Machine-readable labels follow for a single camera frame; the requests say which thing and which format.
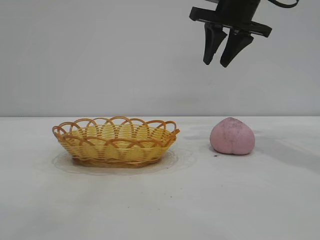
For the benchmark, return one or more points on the pink peach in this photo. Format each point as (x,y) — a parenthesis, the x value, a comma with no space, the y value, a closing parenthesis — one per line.
(232,137)

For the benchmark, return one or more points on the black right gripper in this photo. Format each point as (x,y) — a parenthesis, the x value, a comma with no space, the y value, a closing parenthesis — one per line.
(232,12)

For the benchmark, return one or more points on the clear plastic doily mat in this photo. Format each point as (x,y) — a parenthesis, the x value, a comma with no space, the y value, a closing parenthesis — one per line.
(180,160)

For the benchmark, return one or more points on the yellow woven wicker basket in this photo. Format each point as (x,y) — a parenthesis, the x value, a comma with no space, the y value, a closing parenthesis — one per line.
(117,147)

